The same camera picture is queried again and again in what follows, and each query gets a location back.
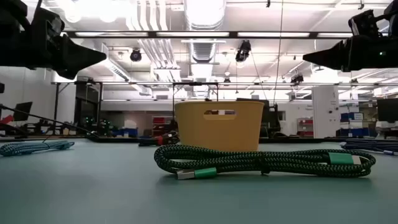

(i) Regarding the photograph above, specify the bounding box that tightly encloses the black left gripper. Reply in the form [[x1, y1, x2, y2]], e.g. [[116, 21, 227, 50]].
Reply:
[[0, 28, 107, 80]]

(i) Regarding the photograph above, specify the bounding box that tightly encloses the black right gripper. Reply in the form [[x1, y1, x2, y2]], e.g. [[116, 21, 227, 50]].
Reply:
[[303, 34, 398, 73]]

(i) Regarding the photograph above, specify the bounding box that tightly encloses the light blue braided USB-C cable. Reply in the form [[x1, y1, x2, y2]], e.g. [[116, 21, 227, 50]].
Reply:
[[0, 140, 75, 157]]

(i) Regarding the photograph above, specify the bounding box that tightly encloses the dark purple braided USB-C cable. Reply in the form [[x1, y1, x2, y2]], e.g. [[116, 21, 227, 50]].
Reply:
[[340, 139, 398, 156]]

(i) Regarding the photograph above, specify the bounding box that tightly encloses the black USB-C cable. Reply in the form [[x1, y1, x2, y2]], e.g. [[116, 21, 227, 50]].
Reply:
[[138, 131, 180, 147]]

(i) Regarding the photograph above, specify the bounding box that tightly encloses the green braided USB-C cable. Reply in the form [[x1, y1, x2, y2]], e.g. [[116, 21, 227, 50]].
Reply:
[[154, 144, 376, 180]]

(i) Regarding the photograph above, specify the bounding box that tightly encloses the white building pillar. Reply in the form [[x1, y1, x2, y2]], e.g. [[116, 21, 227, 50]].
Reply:
[[312, 85, 340, 139]]

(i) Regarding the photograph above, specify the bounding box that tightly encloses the black computer monitor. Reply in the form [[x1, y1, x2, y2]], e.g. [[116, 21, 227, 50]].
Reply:
[[12, 101, 33, 122], [376, 98, 398, 123]]

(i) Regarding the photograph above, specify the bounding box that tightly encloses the shelf with red bins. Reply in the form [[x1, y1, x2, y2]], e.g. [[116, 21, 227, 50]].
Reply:
[[296, 117, 314, 138], [151, 115, 174, 138]]

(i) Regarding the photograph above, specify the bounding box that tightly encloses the shelf with blue bins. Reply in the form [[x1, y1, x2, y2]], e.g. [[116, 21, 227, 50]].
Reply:
[[335, 111, 379, 138]]

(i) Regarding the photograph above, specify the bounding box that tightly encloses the blue storage bin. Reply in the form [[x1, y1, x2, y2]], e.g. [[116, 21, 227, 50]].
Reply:
[[111, 127, 139, 138]]

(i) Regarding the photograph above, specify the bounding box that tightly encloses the black flat monitor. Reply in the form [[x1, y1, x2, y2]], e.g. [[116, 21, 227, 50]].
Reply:
[[236, 98, 271, 124]]

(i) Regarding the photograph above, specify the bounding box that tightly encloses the green table mat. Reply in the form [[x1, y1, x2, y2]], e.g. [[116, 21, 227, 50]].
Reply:
[[0, 138, 398, 224]]

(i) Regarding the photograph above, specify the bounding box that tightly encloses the yellow plastic basket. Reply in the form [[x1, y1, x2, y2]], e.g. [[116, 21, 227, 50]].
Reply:
[[174, 100, 265, 152]]

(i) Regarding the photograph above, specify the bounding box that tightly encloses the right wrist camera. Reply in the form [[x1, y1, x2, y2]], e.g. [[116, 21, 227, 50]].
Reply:
[[348, 9, 385, 37]]

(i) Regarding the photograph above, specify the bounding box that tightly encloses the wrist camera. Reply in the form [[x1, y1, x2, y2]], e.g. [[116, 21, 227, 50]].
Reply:
[[30, 6, 65, 47], [348, 9, 385, 37]]

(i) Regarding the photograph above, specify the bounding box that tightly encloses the black ceiling-mounted camera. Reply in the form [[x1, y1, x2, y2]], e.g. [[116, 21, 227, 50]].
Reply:
[[234, 39, 252, 63], [129, 48, 143, 62], [290, 73, 305, 85]]

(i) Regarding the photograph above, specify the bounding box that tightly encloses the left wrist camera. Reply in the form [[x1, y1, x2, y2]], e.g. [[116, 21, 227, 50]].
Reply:
[[30, 6, 65, 47]]

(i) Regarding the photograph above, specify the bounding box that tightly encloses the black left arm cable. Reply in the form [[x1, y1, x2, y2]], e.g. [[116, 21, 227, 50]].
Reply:
[[0, 104, 100, 138]]

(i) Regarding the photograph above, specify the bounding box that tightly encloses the black overhead frame beam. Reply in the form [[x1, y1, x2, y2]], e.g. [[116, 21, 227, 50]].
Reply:
[[60, 30, 354, 40]]

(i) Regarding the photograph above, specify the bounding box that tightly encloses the silver ventilation duct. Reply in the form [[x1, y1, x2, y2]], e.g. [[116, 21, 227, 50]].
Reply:
[[183, 0, 228, 97]]

